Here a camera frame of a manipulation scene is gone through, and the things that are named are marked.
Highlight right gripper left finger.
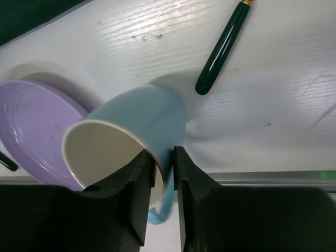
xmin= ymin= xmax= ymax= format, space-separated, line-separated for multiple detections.
xmin=1 ymin=151 xmax=155 ymax=251

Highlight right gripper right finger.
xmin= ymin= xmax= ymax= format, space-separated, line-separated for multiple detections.
xmin=173 ymin=146 xmax=335 ymax=251

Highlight light blue mug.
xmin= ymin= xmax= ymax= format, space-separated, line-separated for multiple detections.
xmin=62 ymin=85 xmax=187 ymax=225

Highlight purple plate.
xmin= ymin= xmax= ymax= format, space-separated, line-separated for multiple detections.
xmin=1 ymin=80 xmax=88 ymax=191

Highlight dark green cloth napkin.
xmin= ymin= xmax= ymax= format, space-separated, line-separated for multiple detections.
xmin=1 ymin=0 xmax=83 ymax=45

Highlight aluminium rail frame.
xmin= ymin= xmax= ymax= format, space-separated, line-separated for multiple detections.
xmin=0 ymin=170 xmax=336 ymax=195

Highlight gold fork black handle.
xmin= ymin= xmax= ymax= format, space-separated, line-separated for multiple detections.
xmin=0 ymin=152 xmax=18 ymax=172

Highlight gold knife black handle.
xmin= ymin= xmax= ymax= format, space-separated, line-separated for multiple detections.
xmin=195 ymin=1 xmax=252 ymax=95

